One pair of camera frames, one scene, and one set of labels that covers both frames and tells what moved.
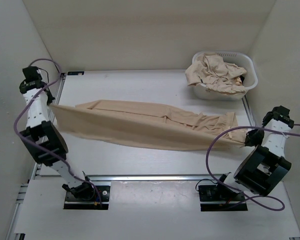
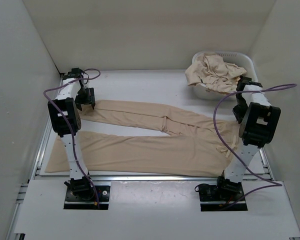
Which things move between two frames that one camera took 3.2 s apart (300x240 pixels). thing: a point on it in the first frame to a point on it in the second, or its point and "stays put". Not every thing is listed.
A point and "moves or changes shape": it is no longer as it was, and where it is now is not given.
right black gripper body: (255, 137) to (240, 109)
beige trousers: (129, 125) moves or changes shape
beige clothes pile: (218, 76) stays put
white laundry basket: (249, 82) stays put
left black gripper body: (50, 98) to (83, 96)
